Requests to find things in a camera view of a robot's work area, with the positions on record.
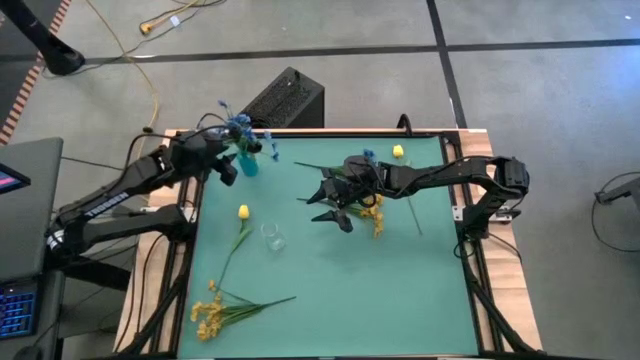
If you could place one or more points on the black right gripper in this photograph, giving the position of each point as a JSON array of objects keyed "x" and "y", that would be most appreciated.
[{"x": 367, "y": 180}]

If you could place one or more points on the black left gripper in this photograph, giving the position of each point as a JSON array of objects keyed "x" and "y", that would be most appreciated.
[{"x": 200, "y": 150}]

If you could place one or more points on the dark tulip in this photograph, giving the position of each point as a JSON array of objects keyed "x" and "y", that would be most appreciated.
[{"x": 255, "y": 147}]

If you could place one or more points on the yellow flower bunch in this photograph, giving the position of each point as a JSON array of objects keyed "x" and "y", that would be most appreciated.
[
  {"x": 210, "y": 315},
  {"x": 372, "y": 212}
]

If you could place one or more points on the yellow tulip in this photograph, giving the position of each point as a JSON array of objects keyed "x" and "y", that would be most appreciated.
[
  {"x": 398, "y": 151},
  {"x": 243, "y": 212}
]

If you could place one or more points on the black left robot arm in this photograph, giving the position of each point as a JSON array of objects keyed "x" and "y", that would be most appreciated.
[{"x": 110, "y": 200}]

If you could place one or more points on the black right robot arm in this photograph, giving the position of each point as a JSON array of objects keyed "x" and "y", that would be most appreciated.
[{"x": 450, "y": 175}]

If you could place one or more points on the teal vase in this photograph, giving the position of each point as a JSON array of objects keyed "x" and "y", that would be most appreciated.
[{"x": 248, "y": 165}]

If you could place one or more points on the clear glass vase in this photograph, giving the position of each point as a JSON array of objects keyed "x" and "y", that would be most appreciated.
[{"x": 274, "y": 237}]

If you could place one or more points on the green table mat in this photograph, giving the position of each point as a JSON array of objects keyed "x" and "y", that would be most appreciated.
[{"x": 325, "y": 300}]

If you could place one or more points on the dark grey desk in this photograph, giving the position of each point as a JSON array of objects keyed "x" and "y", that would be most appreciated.
[{"x": 30, "y": 210}]

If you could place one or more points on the black stand leg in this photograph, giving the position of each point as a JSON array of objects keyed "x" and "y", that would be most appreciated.
[{"x": 50, "y": 45}]

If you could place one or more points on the computer monitor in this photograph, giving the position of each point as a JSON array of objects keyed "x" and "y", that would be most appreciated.
[{"x": 10, "y": 180}]

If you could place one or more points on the backlit keyboard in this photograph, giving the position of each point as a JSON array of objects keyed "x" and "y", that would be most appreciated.
[{"x": 17, "y": 315}]

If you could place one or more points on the wooden table with black frame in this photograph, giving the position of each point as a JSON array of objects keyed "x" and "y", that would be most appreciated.
[{"x": 500, "y": 300}]

